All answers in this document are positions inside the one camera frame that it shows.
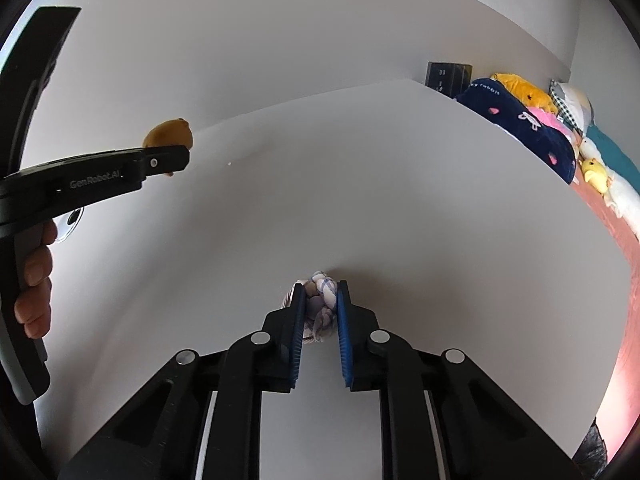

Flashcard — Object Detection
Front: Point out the white goose plush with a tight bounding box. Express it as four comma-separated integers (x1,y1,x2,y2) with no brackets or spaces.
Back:
579,136,639,238

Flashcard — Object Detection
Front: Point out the yellow duck plush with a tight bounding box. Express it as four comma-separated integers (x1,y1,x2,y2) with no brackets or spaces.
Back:
580,158,608,195

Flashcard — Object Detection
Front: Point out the black wall socket panel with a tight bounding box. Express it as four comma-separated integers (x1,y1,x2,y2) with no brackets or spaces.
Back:
425,62,473,99

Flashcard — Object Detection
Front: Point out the pink folded blanket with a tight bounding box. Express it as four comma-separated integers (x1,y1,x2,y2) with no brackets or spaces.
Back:
527,106,582,148

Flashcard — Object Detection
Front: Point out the brown plush bear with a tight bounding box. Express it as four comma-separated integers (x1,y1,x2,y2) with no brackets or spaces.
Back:
142,118,193,151

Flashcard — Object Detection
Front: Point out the silver desk cable grommet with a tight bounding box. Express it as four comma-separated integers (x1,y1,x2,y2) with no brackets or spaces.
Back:
53,207,85,244

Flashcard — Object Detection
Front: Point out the yellow orange plush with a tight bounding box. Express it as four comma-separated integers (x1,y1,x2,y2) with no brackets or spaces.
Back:
490,73,558,115

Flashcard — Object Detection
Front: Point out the navy patterned blanket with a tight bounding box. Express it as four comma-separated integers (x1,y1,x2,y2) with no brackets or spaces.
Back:
454,78,576,184

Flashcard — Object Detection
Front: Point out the grey checked pillow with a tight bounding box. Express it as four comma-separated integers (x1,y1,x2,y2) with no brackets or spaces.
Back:
549,79,593,136

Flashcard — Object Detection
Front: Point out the person's left hand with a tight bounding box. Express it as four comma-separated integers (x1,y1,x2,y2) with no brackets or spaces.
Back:
14,220,58,339

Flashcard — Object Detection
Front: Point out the pale purple knotted toy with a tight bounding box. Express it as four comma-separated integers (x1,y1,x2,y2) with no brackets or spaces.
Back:
281,271,337,344

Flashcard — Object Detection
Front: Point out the pink bed sheet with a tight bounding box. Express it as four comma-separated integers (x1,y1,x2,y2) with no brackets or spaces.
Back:
569,181,640,451

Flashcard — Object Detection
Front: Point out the black bin bag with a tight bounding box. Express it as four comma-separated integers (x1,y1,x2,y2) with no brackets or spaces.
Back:
572,419,608,479

